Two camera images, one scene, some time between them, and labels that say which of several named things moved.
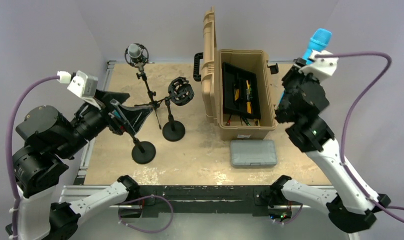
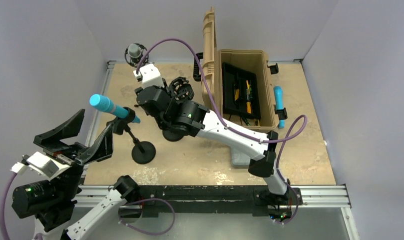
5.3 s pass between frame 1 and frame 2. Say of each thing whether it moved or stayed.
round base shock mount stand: stayed
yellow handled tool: stayed
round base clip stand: stayed
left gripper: moved
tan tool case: stayed
